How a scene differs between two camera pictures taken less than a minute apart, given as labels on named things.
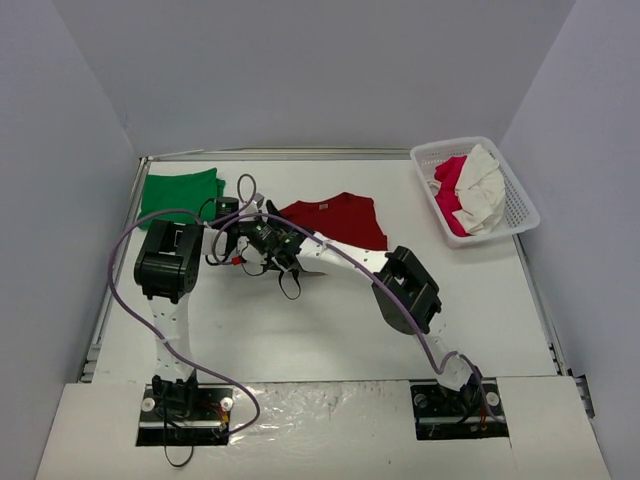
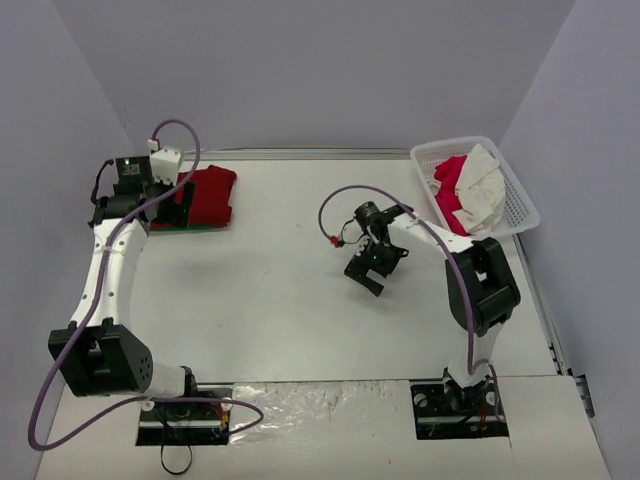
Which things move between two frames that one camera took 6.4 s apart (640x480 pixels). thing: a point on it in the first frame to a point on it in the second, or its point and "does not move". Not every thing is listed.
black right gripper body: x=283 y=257 to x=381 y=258
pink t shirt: x=447 y=175 does not move
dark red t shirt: x=346 y=218 to x=208 y=203
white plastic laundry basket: x=519 y=214 does not move
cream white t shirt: x=480 y=192 does not move
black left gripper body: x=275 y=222 to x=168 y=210
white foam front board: x=337 y=430 does not move
